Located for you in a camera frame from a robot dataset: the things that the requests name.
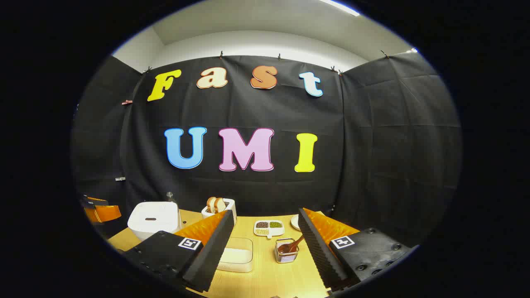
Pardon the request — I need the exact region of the clear box of white rice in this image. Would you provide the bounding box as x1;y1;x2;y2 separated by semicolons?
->
216;237;254;273

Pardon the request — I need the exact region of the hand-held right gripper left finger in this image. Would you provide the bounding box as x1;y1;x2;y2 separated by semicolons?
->
124;210;235;293

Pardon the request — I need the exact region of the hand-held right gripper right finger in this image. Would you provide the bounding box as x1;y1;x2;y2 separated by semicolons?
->
298;208;414;292

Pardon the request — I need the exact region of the brown wooden spoon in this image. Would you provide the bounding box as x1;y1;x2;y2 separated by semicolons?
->
277;235;305;254

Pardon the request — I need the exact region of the white rice cooker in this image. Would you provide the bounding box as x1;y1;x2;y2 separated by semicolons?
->
127;202;183;241

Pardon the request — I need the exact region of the white toaster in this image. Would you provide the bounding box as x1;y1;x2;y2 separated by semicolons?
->
201;198;237;226

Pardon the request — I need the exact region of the black backdrop cloth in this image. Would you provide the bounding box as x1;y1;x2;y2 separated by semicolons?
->
70;52;462;249

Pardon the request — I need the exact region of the clear chopstick holder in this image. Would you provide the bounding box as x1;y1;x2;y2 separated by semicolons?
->
275;238;299;264

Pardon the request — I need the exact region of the white divided dish of beans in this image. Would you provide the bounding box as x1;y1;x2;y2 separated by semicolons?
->
253;220;285;239

